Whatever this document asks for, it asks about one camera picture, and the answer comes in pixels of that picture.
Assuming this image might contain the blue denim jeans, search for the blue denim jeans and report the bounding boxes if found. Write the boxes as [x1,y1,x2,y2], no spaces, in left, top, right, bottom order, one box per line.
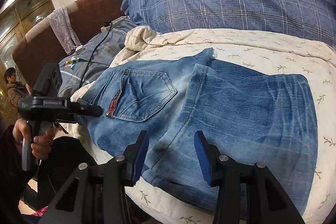
[77,48,318,213]

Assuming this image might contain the wooden glass-door wardrobe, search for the wooden glass-door wardrobe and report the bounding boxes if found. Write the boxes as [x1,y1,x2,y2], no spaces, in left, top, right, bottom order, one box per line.
[1,0,54,125]

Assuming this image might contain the person's left hand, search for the person's left hand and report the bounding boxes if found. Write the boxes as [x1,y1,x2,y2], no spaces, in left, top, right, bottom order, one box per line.
[12,118,56,160]

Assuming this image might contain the brown upholstered headboard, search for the brown upholstered headboard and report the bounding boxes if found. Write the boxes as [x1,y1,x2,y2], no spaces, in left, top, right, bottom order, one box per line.
[12,0,123,87]

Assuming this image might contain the white lace cloth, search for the white lace cloth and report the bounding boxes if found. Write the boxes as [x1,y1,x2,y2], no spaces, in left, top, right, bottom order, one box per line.
[47,6,81,55]

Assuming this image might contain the grey-blue folded jeans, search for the grey-blue folded jeans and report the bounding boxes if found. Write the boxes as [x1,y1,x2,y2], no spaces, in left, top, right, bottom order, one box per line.
[58,16,137,97]

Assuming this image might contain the person in brown jacket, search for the person in brown jacket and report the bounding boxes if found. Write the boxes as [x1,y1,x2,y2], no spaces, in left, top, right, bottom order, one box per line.
[4,67,30,118]

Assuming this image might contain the cream leaf-print bed sheet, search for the cream leaf-print bed sheet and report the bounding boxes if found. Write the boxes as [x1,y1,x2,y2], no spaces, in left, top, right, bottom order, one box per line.
[63,26,335,223]

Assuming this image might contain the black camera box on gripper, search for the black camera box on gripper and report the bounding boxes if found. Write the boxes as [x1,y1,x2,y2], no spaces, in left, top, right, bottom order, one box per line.
[32,63,63,97]

